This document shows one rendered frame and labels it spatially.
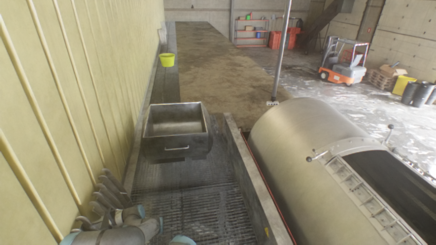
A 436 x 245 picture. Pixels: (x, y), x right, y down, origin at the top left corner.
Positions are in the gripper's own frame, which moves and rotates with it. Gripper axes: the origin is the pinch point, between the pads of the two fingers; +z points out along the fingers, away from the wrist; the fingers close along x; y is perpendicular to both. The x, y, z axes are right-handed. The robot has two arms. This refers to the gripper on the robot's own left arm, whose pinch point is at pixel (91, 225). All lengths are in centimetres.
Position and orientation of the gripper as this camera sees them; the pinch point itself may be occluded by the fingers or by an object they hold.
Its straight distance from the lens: 172.6
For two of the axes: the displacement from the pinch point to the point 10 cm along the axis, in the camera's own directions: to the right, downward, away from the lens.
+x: -1.8, -4.8, 8.6
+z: -9.6, 2.7, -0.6
